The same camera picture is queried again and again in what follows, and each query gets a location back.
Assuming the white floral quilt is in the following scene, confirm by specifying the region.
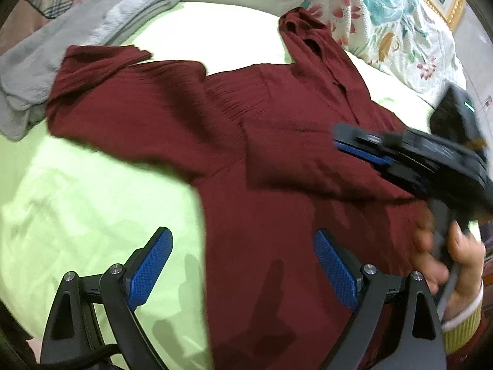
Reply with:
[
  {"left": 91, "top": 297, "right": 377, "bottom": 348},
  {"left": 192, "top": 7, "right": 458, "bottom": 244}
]
[{"left": 280, "top": 0, "right": 466, "bottom": 101}]

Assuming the striped sleeve cuff forearm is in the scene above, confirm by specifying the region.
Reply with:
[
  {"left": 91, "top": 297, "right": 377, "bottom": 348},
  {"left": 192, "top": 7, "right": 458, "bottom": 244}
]
[{"left": 442, "top": 283, "right": 492, "bottom": 369}]

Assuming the light green bed sheet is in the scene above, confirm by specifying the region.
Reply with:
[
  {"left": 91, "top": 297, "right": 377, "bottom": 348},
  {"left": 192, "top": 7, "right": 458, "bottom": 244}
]
[{"left": 1, "top": 2, "right": 431, "bottom": 369}]

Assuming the dark red knit sweater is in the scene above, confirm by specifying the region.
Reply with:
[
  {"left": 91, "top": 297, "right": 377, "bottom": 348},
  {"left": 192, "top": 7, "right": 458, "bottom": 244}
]
[{"left": 47, "top": 8, "right": 424, "bottom": 369}]

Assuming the folded grey towel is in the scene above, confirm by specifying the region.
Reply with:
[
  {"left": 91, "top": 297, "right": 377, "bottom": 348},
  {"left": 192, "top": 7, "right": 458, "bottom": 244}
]
[{"left": 1, "top": 0, "right": 181, "bottom": 141}]

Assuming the person's right hand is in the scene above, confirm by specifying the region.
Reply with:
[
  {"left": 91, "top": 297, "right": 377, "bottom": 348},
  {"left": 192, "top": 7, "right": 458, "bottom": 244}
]
[{"left": 409, "top": 205, "right": 487, "bottom": 317}]

